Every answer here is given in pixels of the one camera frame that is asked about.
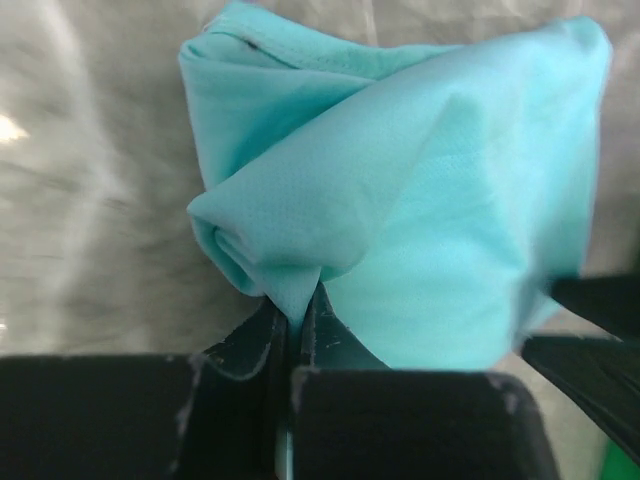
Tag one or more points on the teal t-shirt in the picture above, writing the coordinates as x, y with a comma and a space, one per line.
434, 190

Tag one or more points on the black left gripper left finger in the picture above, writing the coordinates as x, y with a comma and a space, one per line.
203, 415

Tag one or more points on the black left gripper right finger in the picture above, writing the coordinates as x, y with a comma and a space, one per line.
355, 418

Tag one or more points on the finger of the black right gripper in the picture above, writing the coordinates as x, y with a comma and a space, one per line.
610, 302
600, 376

